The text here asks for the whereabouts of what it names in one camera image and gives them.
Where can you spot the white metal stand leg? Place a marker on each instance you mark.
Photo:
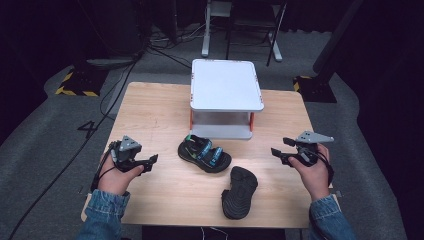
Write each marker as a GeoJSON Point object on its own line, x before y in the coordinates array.
{"type": "Point", "coordinates": [206, 30]}
{"type": "Point", "coordinates": [276, 46]}

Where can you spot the grey tape strip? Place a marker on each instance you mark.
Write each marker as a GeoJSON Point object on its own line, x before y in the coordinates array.
{"type": "Point", "coordinates": [338, 193]}

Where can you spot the black yellow-striped stand base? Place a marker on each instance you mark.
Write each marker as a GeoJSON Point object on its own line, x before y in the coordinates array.
{"type": "Point", "coordinates": [81, 83]}
{"type": "Point", "coordinates": [315, 90]}

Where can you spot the black folding chair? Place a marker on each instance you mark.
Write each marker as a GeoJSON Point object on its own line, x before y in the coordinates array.
{"type": "Point", "coordinates": [253, 23]}

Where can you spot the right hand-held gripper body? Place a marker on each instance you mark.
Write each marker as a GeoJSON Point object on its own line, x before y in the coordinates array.
{"type": "Point", "coordinates": [308, 151]}

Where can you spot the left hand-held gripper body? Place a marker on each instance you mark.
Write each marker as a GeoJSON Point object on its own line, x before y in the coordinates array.
{"type": "Point", "coordinates": [128, 148]}

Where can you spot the white two-tier shoe rack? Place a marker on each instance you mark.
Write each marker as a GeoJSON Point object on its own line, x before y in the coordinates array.
{"type": "Point", "coordinates": [225, 85]}

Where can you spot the person's right hand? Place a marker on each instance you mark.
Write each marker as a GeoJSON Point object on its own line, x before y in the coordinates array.
{"type": "Point", "coordinates": [316, 180]}

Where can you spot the black slanted post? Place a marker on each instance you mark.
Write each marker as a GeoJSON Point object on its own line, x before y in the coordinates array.
{"type": "Point", "coordinates": [336, 36]}

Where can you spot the person's left hand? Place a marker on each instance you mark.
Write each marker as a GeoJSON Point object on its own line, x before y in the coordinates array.
{"type": "Point", "coordinates": [115, 180]}

